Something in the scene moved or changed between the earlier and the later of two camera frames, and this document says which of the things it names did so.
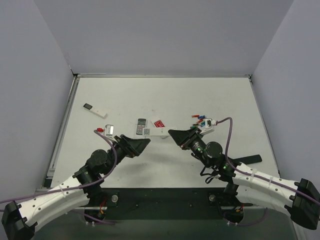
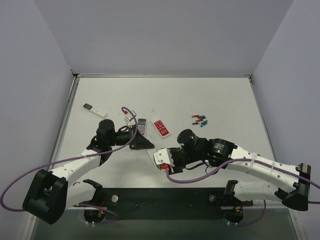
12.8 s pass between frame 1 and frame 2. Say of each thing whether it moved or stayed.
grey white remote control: stayed
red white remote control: stayed
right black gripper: moved
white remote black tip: stayed
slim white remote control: moved
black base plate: stayed
